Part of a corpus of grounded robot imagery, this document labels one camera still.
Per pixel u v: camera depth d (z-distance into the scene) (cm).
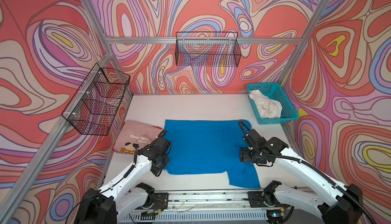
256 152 55
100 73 80
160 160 61
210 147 91
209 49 96
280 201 61
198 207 73
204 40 86
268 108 105
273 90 115
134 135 88
